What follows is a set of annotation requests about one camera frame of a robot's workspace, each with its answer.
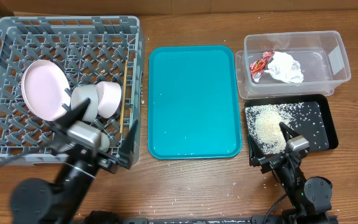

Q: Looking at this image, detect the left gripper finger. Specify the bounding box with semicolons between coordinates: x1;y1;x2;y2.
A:
50;98;91;134
116;119;139;169

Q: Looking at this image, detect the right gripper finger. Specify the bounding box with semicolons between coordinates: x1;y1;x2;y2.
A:
279;122;302;142
247;135;265;167

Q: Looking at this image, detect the small white cup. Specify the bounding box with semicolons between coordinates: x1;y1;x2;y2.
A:
99;133;110;152

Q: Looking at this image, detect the grey metal bowl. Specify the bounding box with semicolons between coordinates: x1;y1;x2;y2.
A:
71;85;99;122

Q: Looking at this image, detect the large white plate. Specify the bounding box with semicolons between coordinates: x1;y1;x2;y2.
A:
21;60;70;121

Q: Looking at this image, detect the small white bowl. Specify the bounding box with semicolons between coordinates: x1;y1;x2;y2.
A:
96;82;122;118

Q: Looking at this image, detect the white tissue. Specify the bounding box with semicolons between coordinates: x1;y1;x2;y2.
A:
265;52;304;83

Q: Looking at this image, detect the wooden chopstick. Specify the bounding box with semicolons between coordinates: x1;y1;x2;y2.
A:
119;60;128;134

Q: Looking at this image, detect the red snack wrapper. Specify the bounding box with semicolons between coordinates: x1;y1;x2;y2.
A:
249;52;275;83

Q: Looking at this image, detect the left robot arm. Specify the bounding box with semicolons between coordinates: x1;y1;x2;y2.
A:
10;99;138;223

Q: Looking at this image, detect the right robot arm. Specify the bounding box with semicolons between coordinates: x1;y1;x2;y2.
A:
247;122;339;224

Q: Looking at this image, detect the black plastic tray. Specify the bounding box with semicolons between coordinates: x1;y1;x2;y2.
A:
244;95;339;155

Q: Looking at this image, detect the pile of rice grains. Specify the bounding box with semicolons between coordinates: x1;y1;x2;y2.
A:
245;101;331;156

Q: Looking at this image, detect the grey plastic dish rack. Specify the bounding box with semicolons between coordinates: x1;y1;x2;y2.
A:
0;16;145;166

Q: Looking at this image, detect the clear plastic bin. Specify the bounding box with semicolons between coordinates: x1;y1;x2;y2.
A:
236;30;351;98

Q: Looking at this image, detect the teal serving tray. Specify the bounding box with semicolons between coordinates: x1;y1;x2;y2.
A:
147;45;242;159

